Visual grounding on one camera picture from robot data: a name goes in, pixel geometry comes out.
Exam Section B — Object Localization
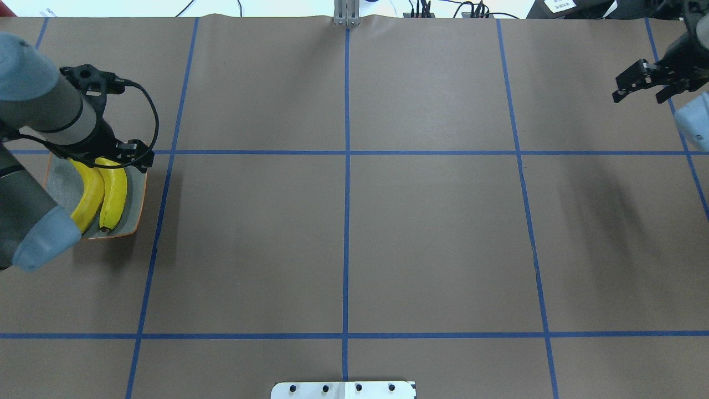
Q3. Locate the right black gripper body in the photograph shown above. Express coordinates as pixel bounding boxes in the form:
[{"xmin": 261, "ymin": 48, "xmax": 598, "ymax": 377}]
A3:
[{"xmin": 659, "ymin": 31, "xmax": 708, "ymax": 93}]

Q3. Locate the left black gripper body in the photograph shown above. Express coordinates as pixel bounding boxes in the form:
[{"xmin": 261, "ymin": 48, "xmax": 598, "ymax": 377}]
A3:
[{"xmin": 83, "ymin": 119, "xmax": 139, "ymax": 166}]

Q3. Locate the yellow banana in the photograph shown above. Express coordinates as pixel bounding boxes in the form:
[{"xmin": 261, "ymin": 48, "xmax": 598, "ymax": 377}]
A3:
[
  {"xmin": 69, "ymin": 160, "xmax": 105, "ymax": 233},
  {"xmin": 95, "ymin": 157, "xmax": 129, "ymax": 233}
]

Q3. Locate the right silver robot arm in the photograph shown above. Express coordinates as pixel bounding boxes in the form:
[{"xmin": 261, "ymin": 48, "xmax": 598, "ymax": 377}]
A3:
[{"xmin": 612, "ymin": 1, "xmax": 708, "ymax": 152}]

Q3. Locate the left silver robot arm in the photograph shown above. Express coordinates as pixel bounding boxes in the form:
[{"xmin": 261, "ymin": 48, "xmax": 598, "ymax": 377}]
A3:
[{"xmin": 1, "ymin": 31, "xmax": 155, "ymax": 271}]

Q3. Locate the grey square plate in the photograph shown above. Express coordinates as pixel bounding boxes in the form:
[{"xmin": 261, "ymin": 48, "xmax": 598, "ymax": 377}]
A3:
[{"xmin": 44, "ymin": 155, "xmax": 147, "ymax": 240}]

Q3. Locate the aluminium frame post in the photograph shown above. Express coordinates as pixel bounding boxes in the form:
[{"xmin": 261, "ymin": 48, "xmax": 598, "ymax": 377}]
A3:
[{"xmin": 333, "ymin": 0, "xmax": 361, "ymax": 28}]

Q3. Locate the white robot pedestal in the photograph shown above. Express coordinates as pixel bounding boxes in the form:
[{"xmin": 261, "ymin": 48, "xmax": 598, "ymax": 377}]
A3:
[{"xmin": 270, "ymin": 381, "xmax": 417, "ymax": 398}]

